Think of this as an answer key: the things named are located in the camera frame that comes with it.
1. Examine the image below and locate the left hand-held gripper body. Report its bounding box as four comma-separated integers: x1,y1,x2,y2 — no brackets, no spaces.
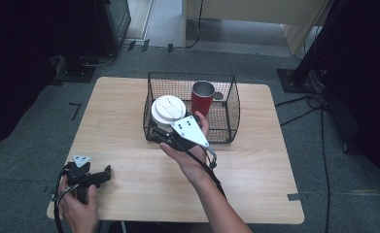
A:
63,154,106,206

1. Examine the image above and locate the black floor cable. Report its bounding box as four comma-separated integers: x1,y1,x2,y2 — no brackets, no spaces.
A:
279,107,323,128
274,92,325,109
318,106,331,233
79,48,121,68

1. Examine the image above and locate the red metal tumbler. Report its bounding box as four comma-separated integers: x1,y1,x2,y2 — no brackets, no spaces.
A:
190,80,217,117

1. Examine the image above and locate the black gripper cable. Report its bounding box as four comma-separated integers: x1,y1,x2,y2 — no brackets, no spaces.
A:
177,141,226,199
52,166,81,233

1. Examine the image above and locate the white lidded cup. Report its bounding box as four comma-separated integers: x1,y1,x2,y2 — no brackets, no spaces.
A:
150,94,188,132

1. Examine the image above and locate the black hanging cable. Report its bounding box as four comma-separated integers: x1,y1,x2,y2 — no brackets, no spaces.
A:
184,0,205,50

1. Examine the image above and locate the person's right hand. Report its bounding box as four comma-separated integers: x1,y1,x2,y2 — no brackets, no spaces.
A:
158,110,211,188

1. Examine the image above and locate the person's left hand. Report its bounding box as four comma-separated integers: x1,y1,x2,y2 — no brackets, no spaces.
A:
58,183,100,233

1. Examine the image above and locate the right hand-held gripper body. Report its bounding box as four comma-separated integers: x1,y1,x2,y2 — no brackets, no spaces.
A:
158,115,211,152

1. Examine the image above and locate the black cabinet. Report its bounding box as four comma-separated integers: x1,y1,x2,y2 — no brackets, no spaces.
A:
93,0,132,56

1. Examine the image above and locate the black stand base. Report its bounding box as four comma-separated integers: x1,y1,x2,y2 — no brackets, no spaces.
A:
52,53,97,84
276,67,327,95

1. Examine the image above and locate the dark curtain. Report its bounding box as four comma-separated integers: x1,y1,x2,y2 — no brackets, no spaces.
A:
302,0,380,198
0,0,96,153

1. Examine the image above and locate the black wire basket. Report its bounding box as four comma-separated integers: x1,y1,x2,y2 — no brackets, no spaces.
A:
142,71,242,145

